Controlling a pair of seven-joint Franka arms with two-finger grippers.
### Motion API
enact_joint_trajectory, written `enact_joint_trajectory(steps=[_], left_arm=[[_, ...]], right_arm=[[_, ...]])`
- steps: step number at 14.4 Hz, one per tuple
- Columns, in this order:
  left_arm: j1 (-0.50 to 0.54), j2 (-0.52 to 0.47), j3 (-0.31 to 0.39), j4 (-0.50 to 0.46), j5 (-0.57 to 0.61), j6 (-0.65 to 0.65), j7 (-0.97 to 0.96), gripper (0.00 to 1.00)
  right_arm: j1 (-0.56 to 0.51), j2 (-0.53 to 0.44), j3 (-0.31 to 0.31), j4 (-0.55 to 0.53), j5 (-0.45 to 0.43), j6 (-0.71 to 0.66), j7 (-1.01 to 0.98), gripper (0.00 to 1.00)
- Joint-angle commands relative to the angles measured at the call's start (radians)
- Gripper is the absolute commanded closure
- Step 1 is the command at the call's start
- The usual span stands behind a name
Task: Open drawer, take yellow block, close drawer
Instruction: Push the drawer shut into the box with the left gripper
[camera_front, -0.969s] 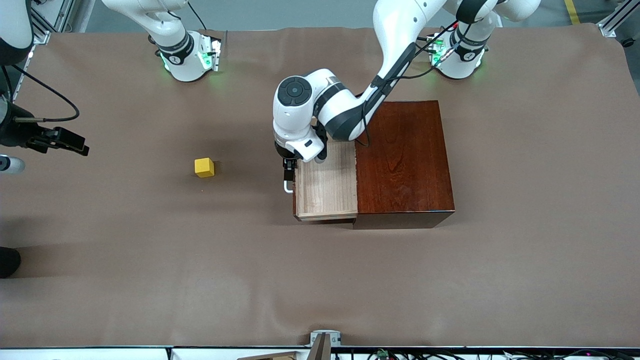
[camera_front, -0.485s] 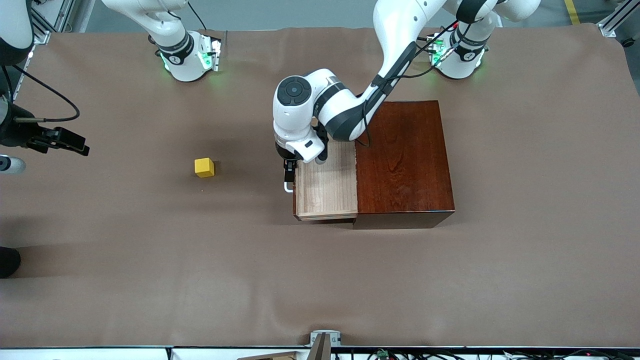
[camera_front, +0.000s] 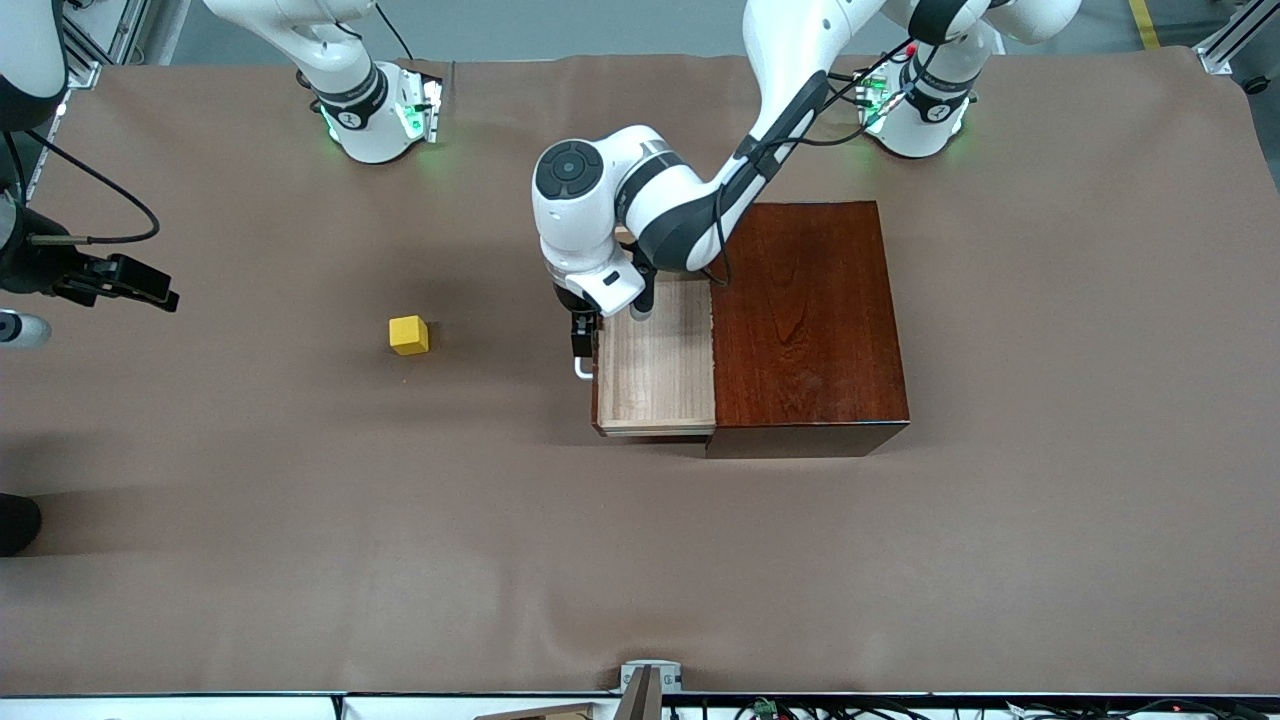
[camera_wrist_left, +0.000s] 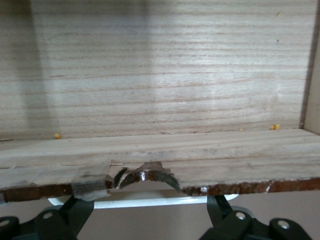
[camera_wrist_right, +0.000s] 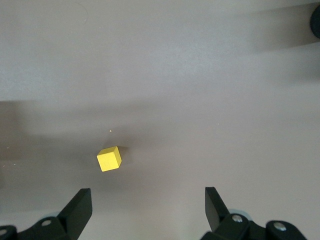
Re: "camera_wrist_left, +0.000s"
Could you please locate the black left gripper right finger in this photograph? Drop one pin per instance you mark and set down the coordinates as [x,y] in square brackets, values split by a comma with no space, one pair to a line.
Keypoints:
[217,215]

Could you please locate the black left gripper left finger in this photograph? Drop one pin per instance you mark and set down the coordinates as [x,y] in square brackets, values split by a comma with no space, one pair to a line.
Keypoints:
[75,217]

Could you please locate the clear adhesive tape piece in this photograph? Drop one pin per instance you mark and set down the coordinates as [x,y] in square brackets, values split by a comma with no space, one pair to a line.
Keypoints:
[90,180]

